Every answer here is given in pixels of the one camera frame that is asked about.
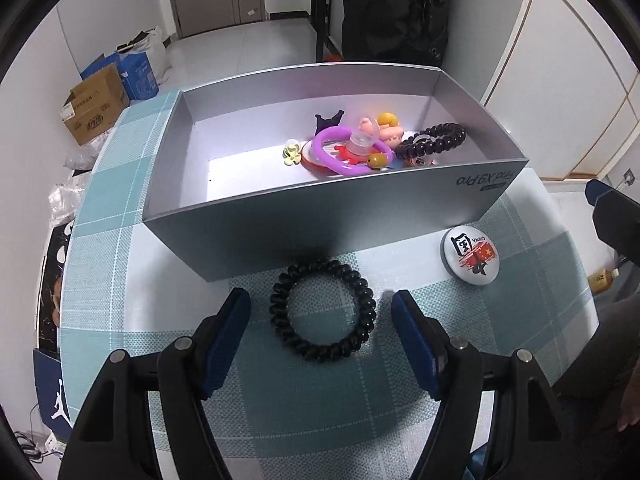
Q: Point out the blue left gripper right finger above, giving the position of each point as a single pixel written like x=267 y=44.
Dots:
x=421 y=343

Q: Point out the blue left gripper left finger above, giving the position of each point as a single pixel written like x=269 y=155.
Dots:
x=219 y=337

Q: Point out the round white pin badge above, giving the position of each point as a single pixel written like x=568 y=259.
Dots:
x=470 y=255

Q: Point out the person's right hand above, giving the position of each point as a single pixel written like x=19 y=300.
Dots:
x=629 y=414

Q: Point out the teal plaid tablecloth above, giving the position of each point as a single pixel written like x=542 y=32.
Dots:
x=278 y=417

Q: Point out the silver cardboard box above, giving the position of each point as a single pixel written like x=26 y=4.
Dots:
x=223 y=200

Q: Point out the white wardrobe cabinet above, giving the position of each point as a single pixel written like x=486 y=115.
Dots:
x=566 y=90

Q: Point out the yellow flower hair clip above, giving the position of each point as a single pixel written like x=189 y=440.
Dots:
x=292 y=153

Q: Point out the tan suede shoe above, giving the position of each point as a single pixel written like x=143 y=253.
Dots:
x=49 y=314

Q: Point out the black white sneaker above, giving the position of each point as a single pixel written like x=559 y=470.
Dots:
x=58 y=247

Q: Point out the pink pig hair clip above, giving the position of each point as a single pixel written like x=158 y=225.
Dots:
x=386 y=126

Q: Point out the blue jordan shoe box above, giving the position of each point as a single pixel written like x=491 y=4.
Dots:
x=51 y=395

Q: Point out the clear plastic bag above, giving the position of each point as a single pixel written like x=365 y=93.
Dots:
x=66 y=198

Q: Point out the grey plastic mailer bag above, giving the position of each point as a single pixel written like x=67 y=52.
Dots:
x=84 y=157

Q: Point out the brown cardboard box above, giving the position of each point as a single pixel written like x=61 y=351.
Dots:
x=94 y=105

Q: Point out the blue cardboard box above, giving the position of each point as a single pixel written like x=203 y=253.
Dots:
x=134 y=70

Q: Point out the white shopping bag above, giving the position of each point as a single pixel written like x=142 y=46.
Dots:
x=150 y=42

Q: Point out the large black duffel bag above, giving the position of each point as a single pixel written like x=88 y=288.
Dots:
x=395 y=31

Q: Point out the black tripod stand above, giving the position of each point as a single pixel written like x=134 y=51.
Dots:
x=320 y=13

